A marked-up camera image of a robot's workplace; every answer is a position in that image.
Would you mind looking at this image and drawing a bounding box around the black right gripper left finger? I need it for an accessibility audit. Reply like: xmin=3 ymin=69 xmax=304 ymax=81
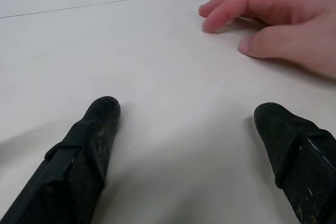
xmin=0 ymin=96 xmax=121 ymax=224

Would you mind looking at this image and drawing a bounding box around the person's bare hand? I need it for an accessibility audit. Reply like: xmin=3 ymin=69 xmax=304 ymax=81
xmin=198 ymin=0 xmax=336 ymax=80

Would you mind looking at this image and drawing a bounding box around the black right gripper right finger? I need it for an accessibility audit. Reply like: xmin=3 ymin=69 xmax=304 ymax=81
xmin=253 ymin=101 xmax=336 ymax=224

